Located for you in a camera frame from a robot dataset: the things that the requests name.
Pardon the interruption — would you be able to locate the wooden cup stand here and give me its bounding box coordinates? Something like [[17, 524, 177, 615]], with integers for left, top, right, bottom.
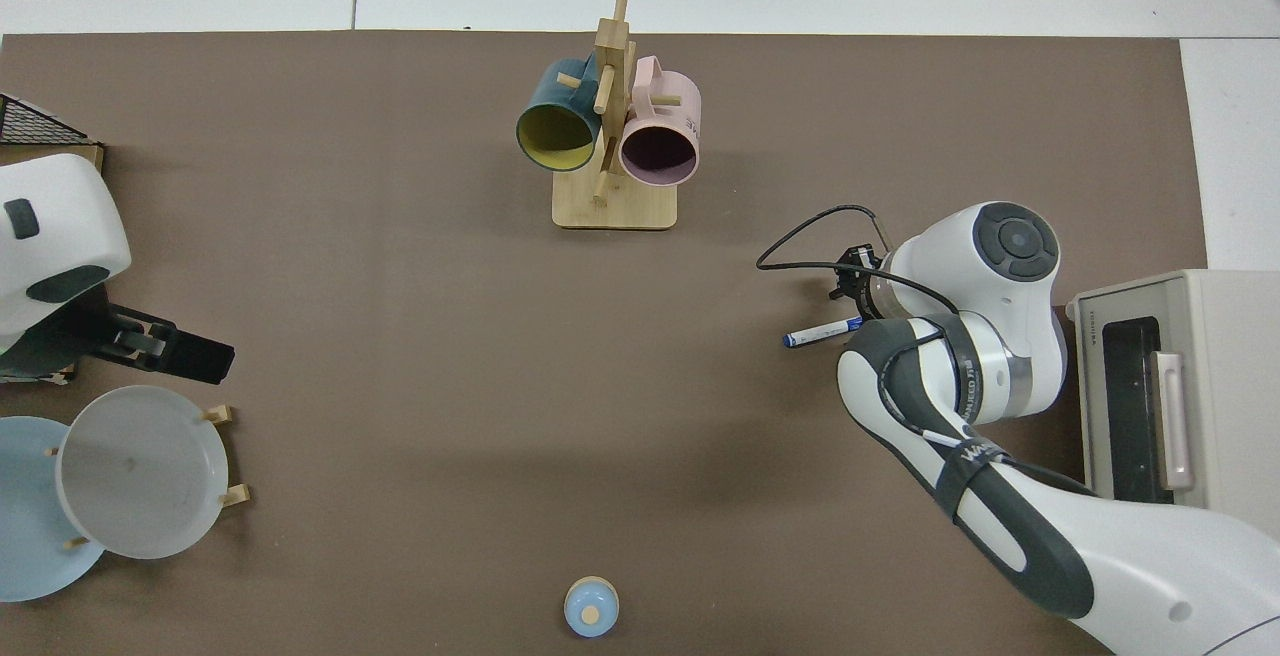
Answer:
[[552, 0, 681, 231]]

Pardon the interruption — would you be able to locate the wooden plate rack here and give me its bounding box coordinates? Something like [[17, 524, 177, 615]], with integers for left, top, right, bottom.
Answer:
[[45, 404, 251, 550]]

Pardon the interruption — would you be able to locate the light blue plate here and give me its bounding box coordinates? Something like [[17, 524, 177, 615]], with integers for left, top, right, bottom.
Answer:
[[0, 416, 106, 603]]

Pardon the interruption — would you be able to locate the pale toaster oven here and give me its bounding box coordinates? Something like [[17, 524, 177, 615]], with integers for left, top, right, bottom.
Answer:
[[1066, 269, 1280, 539]]

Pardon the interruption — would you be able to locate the blue and white marker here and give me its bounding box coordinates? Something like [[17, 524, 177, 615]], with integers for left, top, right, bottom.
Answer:
[[783, 316, 863, 349]]

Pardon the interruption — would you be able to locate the brown table cloth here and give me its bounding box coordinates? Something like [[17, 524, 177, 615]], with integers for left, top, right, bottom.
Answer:
[[0, 31, 1208, 656]]

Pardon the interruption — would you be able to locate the small blue round holder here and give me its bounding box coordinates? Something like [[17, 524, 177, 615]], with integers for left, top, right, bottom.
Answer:
[[563, 576, 621, 639]]

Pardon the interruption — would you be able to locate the wire basket with wooden floor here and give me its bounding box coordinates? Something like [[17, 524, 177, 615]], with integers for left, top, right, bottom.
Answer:
[[0, 94, 104, 385]]

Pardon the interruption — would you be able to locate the dark teal mug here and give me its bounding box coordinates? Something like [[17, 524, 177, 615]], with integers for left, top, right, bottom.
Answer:
[[516, 56, 604, 173]]

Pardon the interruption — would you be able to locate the pink mug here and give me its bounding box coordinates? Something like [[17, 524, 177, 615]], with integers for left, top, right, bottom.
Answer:
[[618, 56, 702, 187]]

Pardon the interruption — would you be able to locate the grey plate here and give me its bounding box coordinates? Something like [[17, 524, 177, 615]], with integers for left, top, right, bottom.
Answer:
[[55, 385, 229, 560]]

